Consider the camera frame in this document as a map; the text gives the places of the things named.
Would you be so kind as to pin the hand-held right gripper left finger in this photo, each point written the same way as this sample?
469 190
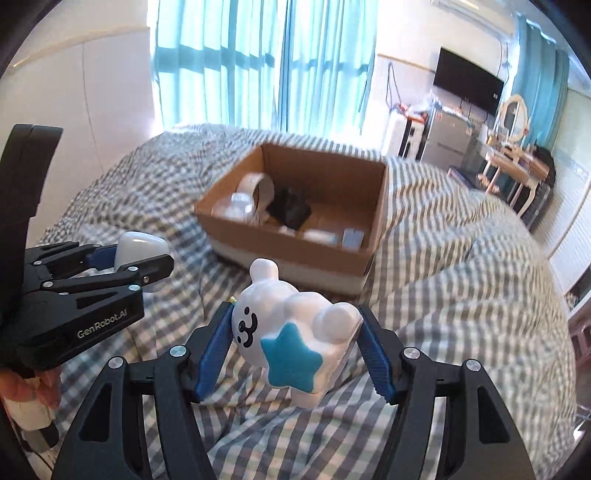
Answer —
214 355

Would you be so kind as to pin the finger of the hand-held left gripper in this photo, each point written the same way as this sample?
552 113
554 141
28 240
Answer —
104 256
152 270

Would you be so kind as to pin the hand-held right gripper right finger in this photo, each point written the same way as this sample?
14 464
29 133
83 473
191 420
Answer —
376 355

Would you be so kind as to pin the white rounded case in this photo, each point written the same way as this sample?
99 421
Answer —
138 244

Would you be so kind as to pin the white bear figure blue star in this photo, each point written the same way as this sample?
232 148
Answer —
286 332

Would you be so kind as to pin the pale blue small box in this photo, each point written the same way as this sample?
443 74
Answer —
353 239

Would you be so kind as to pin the white plastic device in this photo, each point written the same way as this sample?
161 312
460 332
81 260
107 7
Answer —
321 236

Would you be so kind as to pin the grey tape roll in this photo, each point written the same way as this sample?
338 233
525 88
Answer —
265 189

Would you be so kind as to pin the white tube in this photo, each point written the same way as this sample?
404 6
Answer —
286 230

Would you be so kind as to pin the black pouch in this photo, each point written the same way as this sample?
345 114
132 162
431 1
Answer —
288 207

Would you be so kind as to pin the brown cardboard box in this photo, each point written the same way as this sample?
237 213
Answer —
323 170

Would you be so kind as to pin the person's left hand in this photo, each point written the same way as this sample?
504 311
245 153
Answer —
27 387

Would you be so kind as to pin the grey checked blanket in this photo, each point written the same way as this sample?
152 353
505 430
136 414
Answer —
438 258

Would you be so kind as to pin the dark low cabinet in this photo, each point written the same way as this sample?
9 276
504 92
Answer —
464 177

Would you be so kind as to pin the pink plastic stool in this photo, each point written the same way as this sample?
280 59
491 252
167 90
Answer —
582 337

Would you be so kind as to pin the wide teal curtain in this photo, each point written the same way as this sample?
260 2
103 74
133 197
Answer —
217 60

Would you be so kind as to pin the white floor appliance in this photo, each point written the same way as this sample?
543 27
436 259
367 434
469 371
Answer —
397 136

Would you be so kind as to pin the white and pink chair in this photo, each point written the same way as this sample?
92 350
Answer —
494 166

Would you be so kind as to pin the silver fridge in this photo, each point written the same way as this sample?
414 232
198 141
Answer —
445 138

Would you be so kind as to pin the white vanity table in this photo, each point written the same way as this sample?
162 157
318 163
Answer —
526 173

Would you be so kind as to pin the white wardrobe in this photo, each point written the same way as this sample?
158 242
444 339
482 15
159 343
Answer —
572 194

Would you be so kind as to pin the black bag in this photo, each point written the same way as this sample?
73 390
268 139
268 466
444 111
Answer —
545 164

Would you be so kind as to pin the clear plastic bag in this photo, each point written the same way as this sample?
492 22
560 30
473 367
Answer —
427 104

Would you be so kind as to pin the white oval mirror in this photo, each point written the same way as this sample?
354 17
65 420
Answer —
512 117

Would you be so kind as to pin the narrow teal curtain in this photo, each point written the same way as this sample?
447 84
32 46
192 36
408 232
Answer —
540 83

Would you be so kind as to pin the white air conditioner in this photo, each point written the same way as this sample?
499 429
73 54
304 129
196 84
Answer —
471 14

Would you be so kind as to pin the black wall television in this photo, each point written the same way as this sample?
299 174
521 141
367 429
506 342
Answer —
466 81

